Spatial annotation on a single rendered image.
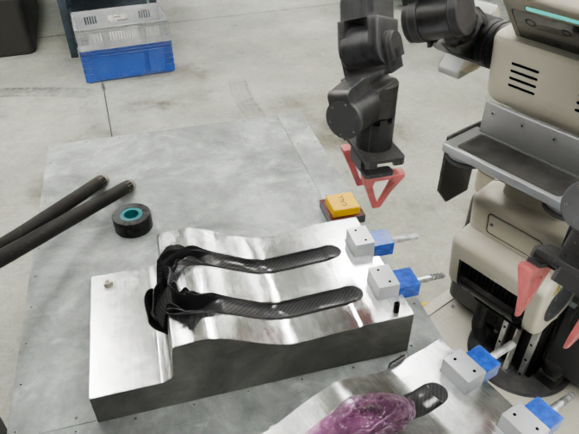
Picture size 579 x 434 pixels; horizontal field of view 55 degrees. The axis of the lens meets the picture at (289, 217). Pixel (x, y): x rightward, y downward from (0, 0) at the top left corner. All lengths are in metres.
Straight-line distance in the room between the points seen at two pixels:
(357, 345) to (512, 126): 0.47
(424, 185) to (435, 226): 0.33
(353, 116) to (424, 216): 1.86
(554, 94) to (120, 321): 0.80
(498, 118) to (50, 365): 0.87
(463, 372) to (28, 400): 0.66
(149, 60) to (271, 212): 2.87
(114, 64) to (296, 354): 3.30
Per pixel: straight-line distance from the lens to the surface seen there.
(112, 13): 4.28
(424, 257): 2.38
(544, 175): 1.01
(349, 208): 1.19
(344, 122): 0.78
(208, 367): 0.85
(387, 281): 0.91
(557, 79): 1.01
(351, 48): 0.82
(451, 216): 2.63
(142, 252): 1.17
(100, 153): 1.53
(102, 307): 0.99
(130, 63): 4.00
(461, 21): 1.00
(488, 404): 0.87
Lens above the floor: 1.54
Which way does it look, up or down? 38 degrees down
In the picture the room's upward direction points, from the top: 1 degrees counter-clockwise
